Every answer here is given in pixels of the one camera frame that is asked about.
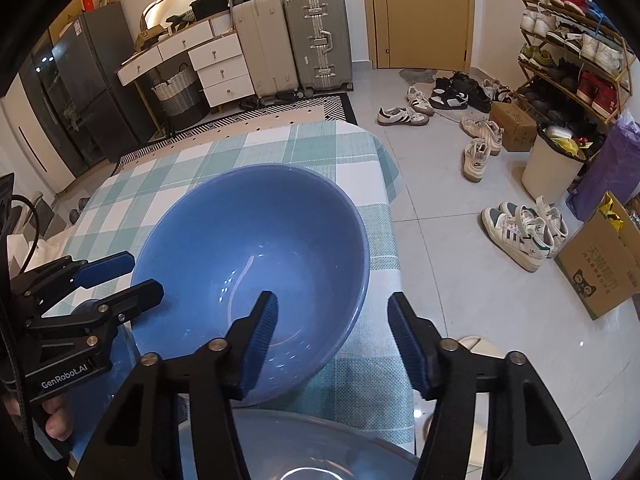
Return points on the purple bag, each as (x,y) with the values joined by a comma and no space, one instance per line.
(615,169)

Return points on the white black-striped sneaker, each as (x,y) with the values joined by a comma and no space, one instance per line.
(401,116)

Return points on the grey door mat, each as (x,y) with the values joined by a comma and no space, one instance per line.
(415,75)

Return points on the white green sneaker pair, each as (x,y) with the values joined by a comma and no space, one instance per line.
(528,235)

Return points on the beige suitcase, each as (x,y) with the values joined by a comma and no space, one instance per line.
(266,45)

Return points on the teal checked tablecloth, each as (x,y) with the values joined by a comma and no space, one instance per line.
(365,386)

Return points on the beige sneaker pair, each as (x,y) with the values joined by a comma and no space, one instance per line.
(486,140)

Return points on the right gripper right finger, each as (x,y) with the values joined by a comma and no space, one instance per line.
(527,435)

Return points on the white dressing desk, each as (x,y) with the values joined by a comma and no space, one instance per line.
(175,45)

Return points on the small brown cardboard box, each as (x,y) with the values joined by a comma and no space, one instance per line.
(519,129)

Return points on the black refrigerator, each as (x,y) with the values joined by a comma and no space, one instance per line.
(88,56)

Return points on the dotted floor rug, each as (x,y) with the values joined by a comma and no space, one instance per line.
(331,107)

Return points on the blue bowl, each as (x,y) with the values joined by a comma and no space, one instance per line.
(281,445)
(271,227)

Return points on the person's left hand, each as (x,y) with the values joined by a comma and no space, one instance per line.
(60,422)

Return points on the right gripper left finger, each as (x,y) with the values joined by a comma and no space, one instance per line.
(138,435)

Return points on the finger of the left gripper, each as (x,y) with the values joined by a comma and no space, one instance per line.
(111,311)
(64,275)

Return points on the wooden shoe rack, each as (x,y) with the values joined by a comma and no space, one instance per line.
(572,45)

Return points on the oval mirror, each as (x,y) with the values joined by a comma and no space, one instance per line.
(158,11)

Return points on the woven laundry basket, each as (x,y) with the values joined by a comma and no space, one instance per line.
(182,98)

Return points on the black glass cabinet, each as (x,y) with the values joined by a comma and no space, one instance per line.
(56,111)

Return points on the wooden door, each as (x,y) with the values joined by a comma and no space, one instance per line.
(420,33)

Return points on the tmall cardboard box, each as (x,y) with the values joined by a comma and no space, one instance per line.
(601,261)

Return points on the white drawer unit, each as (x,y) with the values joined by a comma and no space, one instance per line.
(222,70)

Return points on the white trash bin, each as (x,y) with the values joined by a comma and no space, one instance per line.
(554,162)

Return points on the silver aluminium suitcase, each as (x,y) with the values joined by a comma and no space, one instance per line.
(320,41)

